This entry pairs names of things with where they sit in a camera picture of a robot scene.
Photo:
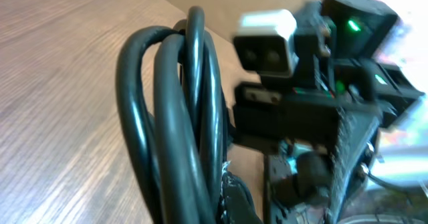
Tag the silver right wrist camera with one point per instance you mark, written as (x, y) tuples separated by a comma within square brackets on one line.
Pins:
[(264, 42)]

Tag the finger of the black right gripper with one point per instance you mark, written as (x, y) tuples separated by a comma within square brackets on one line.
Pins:
[(355, 129)]

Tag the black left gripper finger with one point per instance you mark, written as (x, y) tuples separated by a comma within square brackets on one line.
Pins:
[(236, 205)]

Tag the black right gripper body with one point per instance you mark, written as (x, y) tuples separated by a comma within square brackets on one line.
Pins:
[(263, 118)]

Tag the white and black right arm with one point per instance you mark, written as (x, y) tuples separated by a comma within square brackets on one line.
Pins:
[(335, 42)]

